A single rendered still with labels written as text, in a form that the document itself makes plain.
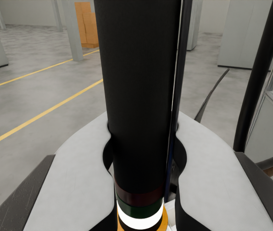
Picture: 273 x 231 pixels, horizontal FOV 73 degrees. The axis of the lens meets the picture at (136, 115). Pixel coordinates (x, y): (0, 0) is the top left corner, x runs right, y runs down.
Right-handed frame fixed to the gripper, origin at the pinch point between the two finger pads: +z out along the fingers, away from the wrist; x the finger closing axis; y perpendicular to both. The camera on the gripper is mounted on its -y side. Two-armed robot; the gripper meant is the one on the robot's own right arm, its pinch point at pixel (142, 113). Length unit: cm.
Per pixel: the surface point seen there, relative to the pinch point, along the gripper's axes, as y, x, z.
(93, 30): 88, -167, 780
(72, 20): 39, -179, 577
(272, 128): 66, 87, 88
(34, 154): 150, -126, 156
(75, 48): 115, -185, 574
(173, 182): 25.2, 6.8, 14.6
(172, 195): 28.8, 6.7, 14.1
